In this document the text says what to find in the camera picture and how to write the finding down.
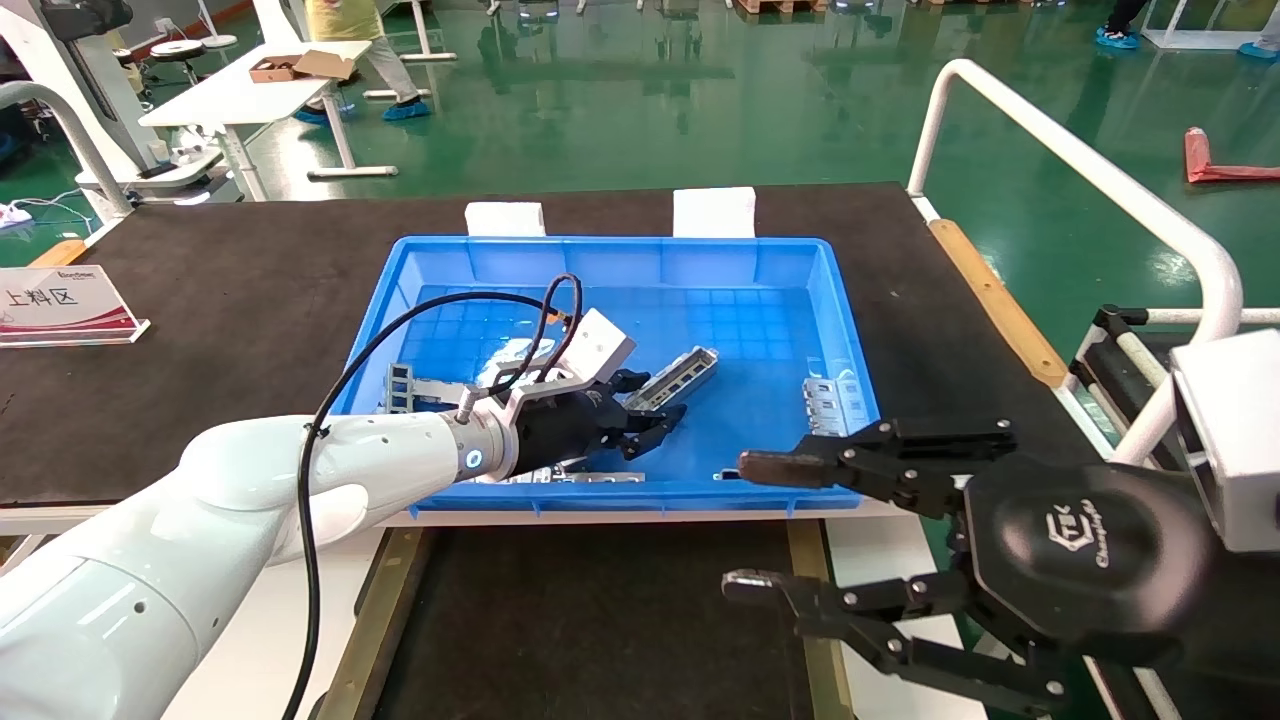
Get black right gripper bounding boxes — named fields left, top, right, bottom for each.
left=722, top=417, right=1217, bottom=716

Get open cardboard box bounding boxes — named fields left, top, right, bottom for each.
left=249, top=49, right=359, bottom=85

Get black roller stand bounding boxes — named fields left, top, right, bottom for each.
left=1068, top=304, right=1183, bottom=446

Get person in yellow coat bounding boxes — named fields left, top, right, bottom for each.
left=294, top=0, right=433, bottom=125

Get black table mat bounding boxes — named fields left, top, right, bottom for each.
left=0, top=182, right=1103, bottom=506

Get long wooden edge strip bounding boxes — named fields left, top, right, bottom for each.
left=929, top=219, right=1070, bottom=389

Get black container mat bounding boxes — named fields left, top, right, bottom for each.
left=375, top=520, right=816, bottom=720

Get person with blue shoe covers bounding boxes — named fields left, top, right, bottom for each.
left=1094, top=0, right=1153, bottom=52

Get silver flat bar part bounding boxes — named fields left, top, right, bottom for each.
left=412, top=378, right=501, bottom=407

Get white machine stand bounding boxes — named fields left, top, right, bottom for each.
left=0, top=0, right=227, bottom=217

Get white label card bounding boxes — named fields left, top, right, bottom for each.
left=466, top=202, right=547, bottom=239
left=673, top=187, right=757, bottom=239

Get blue plastic bin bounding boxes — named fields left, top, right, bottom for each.
left=329, top=236, right=883, bottom=519

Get silver clip bracket part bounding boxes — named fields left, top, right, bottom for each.
left=803, top=376, right=871, bottom=439

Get long silver strip part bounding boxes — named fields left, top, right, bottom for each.
left=498, top=469, right=647, bottom=486

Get white label card right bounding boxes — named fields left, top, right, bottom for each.
left=673, top=187, right=757, bottom=239

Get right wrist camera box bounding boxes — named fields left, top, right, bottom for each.
left=1170, top=330, right=1280, bottom=554

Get grey curved tube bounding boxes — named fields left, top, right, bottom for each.
left=0, top=80, right=137, bottom=223

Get silver slotted metal part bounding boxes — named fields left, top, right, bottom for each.
left=627, top=346, right=720, bottom=413

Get acrylic sign card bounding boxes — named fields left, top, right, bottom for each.
left=0, top=265, right=151, bottom=348

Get round stool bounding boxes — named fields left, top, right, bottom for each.
left=149, top=39, right=208, bottom=89

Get white label card left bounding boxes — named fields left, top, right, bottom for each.
left=466, top=202, right=547, bottom=239

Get white tube railing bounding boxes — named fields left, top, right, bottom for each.
left=907, top=58, right=1280, bottom=466

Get white background desk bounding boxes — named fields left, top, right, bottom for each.
left=360, top=0, right=459, bottom=100

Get red folded object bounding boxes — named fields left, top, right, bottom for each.
left=1184, top=127, right=1280, bottom=185

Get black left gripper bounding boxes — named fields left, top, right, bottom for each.
left=510, top=369, right=690, bottom=478

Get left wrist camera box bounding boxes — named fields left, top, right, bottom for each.
left=553, top=308, right=638, bottom=389

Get brass edge strip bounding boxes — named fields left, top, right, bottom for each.
left=787, top=519, right=853, bottom=720
left=315, top=527, right=433, bottom=720

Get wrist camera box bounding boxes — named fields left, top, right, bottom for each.
left=1170, top=330, right=1280, bottom=554
left=553, top=308, right=638, bottom=389

